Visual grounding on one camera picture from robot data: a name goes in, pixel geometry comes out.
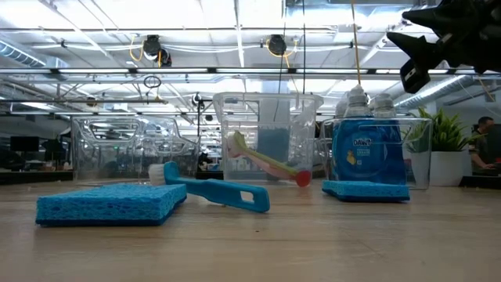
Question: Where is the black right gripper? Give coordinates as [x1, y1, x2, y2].
[386, 0, 501, 75]

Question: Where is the blue dish soap bottle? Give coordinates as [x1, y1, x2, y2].
[369, 92, 408, 186]
[332, 84, 392, 186]

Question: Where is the green dish brush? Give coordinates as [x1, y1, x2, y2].
[226, 130, 305, 178]

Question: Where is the blue dish brush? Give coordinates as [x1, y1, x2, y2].
[147, 161, 272, 215]

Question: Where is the blue cellulose sponge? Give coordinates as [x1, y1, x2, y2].
[321, 179, 411, 204]
[34, 183, 188, 228]

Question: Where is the person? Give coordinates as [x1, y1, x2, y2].
[468, 116, 498, 172]

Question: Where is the clear rectangular plastic bin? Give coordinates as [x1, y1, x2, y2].
[319, 116, 434, 191]
[70, 115, 201, 185]

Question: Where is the green plant in white pot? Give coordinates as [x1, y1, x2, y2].
[405, 106, 481, 188]

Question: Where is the large clear plastic tub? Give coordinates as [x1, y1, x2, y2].
[212, 92, 325, 185]

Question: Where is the black monitor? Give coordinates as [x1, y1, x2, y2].
[9, 136, 40, 153]

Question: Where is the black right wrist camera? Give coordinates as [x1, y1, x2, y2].
[398, 58, 432, 95]

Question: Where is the yellow hanging cable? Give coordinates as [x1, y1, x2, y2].
[351, 0, 363, 85]

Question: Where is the black ceiling cable reel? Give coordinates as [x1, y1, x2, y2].
[267, 34, 289, 56]
[141, 34, 173, 67]

